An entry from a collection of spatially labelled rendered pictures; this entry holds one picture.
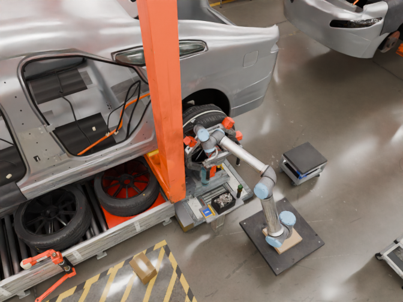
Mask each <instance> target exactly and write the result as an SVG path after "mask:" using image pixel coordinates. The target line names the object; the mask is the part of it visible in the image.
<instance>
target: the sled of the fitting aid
mask: <svg viewBox="0 0 403 302"><path fill-rule="evenodd" d="M219 172H220V173H221V175H222V178H220V179H218V180H216V181H214V182H212V183H210V184H209V185H208V186H204V187H202V188H200V189H198V190H196V192H193V193H192V194H191V195H192V196H193V198H195V197H197V196H199V195H201V194H203V193H205V192H207V191H209V190H211V189H213V188H215V187H217V186H219V185H221V184H223V183H225V182H227V181H229V180H230V176H229V174H228V173H227V172H226V170H225V169H224V167H223V166H222V168H221V171H219Z"/></svg>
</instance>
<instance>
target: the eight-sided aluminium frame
mask: <svg viewBox="0 0 403 302"><path fill-rule="evenodd" d="M216 129H222V130H223V131H224V132H226V133H228V134H229V135H230V134H231V135H233V136H234V137H236V132H235V131H234V129H232V128H230V129H226V127H225V126H224V125H223V124H222V123H220V124H217V125H215V126H213V127H210V128H208V129H206V130H207V131H208V133H209V136H210V135H211V134H212V133H213V132H214V131H215V130H216ZM194 139H195V140H196V142H197V143H196V145H195V146H194V147H188V146H187V147H186V149H185V165H186V166H187V167H188V168H189V169H192V170H197V171H202V164H196V163H193V162H191V154H192V152H193V151H194V150H195V149H196V147H197V146H198V145H199V144H200V141H199V139H198V137H197V136H196V137H195V138H194Z"/></svg>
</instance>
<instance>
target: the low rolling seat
mask: <svg viewBox="0 0 403 302"><path fill-rule="evenodd" d="M326 164H327V159H326V158H325V157H324V156H323V155H322V154H321V153H320V152H319V151H318V150H317V149H316V148H315V147H314V146H313V145H312V144H311V143H309V142H308V141H307V142H305V143H303V144H301V145H299V146H297V147H295V148H293V149H291V150H289V151H287V152H285V153H283V155H282V156H281V160H280V162H279V166H280V167H281V169H280V171H279V172H280V173H281V172H283V171H285V173H286V174H287V175H288V176H289V177H290V178H291V179H292V180H293V182H292V183H291V185H293V186H297V185H299V184H301V183H303V182H305V181H307V180H308V179H310V178H312V177H314V176H315V177H319V176H320V173H321V172H322V171H323V169H324V168H325V166H326Z"/></svg>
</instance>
